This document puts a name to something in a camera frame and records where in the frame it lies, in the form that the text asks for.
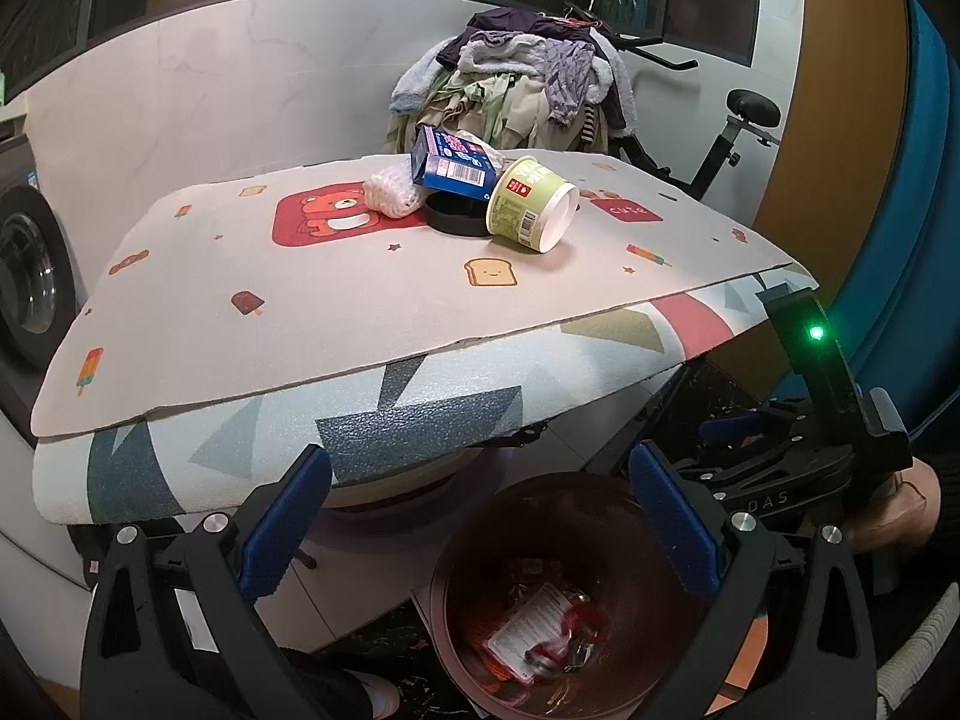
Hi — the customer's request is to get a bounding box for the crushed red soda can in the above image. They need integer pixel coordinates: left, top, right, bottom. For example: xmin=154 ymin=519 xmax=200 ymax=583
xmin=542 ymin=595 xmax=607 ymax=671

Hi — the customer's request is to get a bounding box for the pink white package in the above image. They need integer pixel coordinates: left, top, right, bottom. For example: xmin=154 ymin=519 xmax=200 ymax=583
xmin=483 ymin=582 xmax=569 ymax=684

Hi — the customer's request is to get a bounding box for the cream instant noodle cup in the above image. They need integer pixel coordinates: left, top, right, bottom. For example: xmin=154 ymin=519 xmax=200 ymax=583
xmin=485 ymin=156 xmax=579 ymax=254

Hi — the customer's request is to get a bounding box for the black round lid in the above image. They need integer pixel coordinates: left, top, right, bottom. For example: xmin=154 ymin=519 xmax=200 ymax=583
xmin=423 ymin=192 xmax=490 ymax=238

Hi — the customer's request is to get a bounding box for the blue cardboard box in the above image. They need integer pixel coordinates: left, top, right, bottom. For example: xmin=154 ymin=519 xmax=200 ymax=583
xmin=410 ymin=125 xmax=498 ymax=202

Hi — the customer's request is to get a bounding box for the white foam fruit net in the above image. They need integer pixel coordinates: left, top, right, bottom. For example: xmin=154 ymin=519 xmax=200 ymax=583
xmin=363 ymin=163 xmax=430 ymax=220

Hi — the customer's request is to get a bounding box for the white tissue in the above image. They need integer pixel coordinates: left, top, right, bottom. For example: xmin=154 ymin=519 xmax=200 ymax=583
xmin=455 ymin=130 xmax=506 ymax=172

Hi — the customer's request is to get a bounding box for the brown trash bin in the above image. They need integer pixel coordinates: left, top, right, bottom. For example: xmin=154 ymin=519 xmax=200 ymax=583
xmin=427 ymin=473 xmax=708 ymax=718

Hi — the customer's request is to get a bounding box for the person's right hand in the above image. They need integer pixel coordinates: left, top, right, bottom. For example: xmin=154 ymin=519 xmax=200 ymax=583
xmin=843 ymin=458 xmax=942 ymax=553

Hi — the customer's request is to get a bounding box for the geometric pattern tablecloth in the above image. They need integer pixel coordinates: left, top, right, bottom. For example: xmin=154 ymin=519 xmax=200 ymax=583
xmin=32 ymin=263 xmax=815 ymax=525

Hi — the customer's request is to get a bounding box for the black exercise bike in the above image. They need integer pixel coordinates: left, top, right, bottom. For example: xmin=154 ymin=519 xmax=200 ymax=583
xmin=565 ymin=0 xmax=781 ymax=200

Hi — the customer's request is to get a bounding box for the dark grey washing machine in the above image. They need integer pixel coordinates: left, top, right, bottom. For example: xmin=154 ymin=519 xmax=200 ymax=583
xmin=0 ymin=124 xmax=78 ymax=444

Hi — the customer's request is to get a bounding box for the cartoon print table mat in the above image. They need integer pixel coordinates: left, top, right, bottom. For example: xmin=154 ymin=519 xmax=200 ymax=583
xmin=31 ymin=151 xmax=788 ymax=439

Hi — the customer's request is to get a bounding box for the pile of clothes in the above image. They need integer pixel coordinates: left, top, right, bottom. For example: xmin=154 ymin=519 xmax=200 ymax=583
xmin=387 ymin=7 xmax=638 ymax=153

